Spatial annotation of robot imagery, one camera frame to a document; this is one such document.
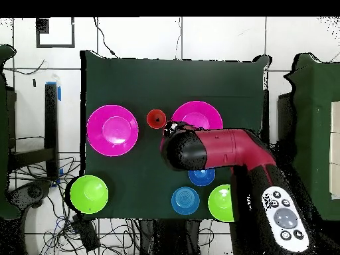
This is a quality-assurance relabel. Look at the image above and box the dark green tablecloth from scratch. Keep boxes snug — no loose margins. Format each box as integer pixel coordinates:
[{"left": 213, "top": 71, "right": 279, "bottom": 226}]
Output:
[{"left": 80, "top": 50, "right": 272, "bottom": 222}]

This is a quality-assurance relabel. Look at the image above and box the light blue plastic bowl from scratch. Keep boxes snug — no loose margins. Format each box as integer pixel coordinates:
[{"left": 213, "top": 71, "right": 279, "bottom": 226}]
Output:
[{"left": 171, "top": 186, "right": 201, "bottom": 216}]

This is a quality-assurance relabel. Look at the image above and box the white box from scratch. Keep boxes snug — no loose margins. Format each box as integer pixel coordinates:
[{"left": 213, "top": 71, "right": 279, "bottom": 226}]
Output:
[{"left": 329, "top": 100, "right": 340, "bottom": 200}]

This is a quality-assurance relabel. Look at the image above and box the red plastic cup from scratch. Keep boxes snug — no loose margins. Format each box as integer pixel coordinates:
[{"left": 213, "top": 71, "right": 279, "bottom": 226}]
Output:
[{"left": 146, "top": 109, "right": 167, "bottom": 130}]

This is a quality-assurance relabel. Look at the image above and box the black power adapter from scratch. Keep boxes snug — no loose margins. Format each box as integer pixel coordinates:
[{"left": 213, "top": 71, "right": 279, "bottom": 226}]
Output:
[{"left": 72, "top": 214, "right": 101, "bottom": 252}]

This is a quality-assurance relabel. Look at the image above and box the dark blue plastic bowl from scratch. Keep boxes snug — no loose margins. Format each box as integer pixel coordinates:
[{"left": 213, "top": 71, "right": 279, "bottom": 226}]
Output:
[{"left": 188, "top": 168, "right": 216, "bottom": 187}]

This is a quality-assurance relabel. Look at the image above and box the black square frame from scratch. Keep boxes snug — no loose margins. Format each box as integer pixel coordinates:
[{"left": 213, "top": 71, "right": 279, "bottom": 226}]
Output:
[{"left": 35, "top": 17, "right": 76, "bottom": 48}]

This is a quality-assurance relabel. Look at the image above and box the pink plastic bowl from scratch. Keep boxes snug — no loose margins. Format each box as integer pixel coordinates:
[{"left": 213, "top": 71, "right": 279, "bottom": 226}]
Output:
[
  {"left": 86, "top": 104, "right": 139, "bottom": 157},
  {"left": 171, "top": 100, "right": 224, "bottom": 131}
]

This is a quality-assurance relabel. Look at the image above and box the black metal stand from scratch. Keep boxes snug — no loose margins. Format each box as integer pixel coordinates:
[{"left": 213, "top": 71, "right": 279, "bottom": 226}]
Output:
[{"left": 9, "top": 81, "right": 62, "bottom": 180}]

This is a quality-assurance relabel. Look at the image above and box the thin black floor cable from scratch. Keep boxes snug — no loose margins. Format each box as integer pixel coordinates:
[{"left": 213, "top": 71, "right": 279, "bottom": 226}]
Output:
[{"left": 92, "top": 17, "right": 118, "bottom": 58}]

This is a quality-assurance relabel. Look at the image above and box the green clothed side table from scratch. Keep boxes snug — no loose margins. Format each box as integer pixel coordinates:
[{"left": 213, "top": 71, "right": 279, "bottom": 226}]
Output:
[
  {"left": 0, "top": 43, "right": 21, "bottom": 220},
  {"left": 283, "top": 52, "right": 340, "bottom": 221}
]

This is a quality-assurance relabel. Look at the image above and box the green plastic bowl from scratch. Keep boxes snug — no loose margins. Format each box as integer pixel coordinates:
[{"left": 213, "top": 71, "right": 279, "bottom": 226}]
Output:
[
  {"left": 207, "top": 184, "right": 235, "bottom": 222},
  {"left": 70, "top": 174, "right": 109, "bottom": 214}
]

